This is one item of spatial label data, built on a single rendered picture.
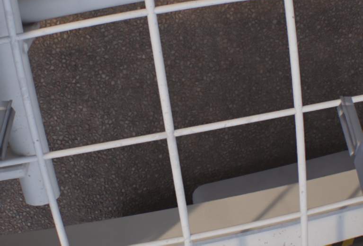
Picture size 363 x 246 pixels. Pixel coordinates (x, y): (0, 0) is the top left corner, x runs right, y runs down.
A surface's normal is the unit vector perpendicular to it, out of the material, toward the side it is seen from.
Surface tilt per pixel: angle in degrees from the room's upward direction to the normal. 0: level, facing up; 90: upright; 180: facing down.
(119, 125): 0
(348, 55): 0
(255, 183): 90
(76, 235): 90
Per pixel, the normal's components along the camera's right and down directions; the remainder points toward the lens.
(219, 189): -0.17, -0.92
